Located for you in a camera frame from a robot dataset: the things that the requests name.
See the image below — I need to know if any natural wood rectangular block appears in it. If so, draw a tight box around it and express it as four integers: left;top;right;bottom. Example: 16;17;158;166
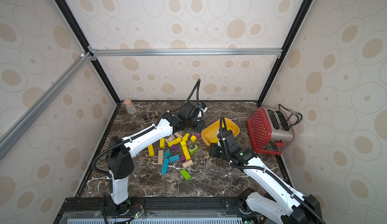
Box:
173;132;182;138

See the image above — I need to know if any yellow block upright centre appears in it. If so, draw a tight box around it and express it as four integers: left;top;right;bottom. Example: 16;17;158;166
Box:
182;133;190;142

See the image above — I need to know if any yellow plastic tray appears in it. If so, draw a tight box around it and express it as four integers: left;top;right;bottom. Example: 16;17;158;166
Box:
201;117;240;147

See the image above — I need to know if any long speckled yellow block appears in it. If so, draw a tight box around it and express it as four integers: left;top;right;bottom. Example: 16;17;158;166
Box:
168;137;182;147

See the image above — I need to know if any natural wood arch block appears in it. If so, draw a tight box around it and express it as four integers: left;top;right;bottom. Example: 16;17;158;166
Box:
165;135;176;143

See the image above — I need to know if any purple triangle block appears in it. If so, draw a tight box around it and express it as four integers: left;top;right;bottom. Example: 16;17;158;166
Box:
169;145;179;151

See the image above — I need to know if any green rainbow arch block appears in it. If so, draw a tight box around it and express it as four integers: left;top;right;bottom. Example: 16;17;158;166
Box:
188;145;199;154

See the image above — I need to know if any purple cube block near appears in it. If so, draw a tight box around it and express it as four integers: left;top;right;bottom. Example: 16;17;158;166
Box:
179;155;186;163

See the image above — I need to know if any natural wood cylinder block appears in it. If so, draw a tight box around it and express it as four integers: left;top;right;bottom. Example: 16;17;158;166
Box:
182;159;193;169

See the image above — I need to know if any teal block left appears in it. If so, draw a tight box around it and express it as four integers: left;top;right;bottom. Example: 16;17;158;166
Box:
163;149;170;158

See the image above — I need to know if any teal block right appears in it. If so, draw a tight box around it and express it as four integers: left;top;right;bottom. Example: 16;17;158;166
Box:
169;154;180;162

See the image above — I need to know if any red polka dot toaster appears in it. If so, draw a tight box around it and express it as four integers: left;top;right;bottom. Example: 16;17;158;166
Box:
247;107;294;155

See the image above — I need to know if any green block front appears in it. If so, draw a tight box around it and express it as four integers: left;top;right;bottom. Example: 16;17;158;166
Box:
180;169;191;181

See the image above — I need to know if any yellow block left short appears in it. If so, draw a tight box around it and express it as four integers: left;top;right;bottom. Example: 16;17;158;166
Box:
148;144;155;157

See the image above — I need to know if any long natural wood block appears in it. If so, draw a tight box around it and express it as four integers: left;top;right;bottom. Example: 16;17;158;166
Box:
157;150;164;165

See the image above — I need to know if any long teal block front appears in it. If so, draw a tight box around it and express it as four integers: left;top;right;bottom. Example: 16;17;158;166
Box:
161;158;169;175

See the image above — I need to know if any clear bottle pink cap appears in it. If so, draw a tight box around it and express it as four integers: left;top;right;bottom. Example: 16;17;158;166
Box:
124;99;137;115

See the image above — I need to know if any aluminium frame bar back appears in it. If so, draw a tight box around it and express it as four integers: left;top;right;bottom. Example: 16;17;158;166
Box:
91;48;282;57

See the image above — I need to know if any aluminium frame bar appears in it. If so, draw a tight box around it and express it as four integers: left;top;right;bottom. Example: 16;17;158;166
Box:
1;52;92;158
91;48;282;57

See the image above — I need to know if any aluminium frame bar left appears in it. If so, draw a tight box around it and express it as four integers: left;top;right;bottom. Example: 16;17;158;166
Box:
1;52;92;158

